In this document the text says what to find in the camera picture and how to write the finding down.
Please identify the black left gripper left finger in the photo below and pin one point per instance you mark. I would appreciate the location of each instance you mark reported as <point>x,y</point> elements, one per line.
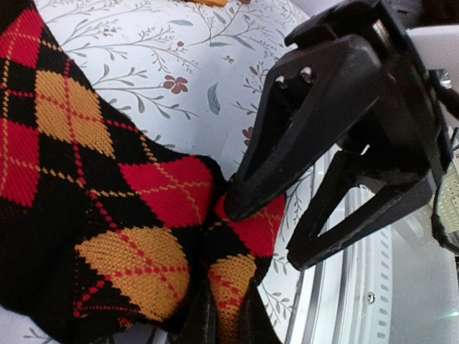
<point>201,324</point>

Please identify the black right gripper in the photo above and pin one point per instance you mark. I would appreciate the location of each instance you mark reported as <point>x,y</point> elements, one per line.
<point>355,79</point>

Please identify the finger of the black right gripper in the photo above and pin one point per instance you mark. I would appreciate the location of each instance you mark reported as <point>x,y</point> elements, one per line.
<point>398,191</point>

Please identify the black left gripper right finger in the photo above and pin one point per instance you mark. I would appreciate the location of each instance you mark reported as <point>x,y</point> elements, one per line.
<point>255,325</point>

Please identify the black red orange argyle sock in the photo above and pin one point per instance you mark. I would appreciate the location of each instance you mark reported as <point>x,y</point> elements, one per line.
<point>101,227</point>

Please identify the floral table mat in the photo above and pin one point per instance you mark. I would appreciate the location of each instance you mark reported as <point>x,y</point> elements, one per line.
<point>190,78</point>

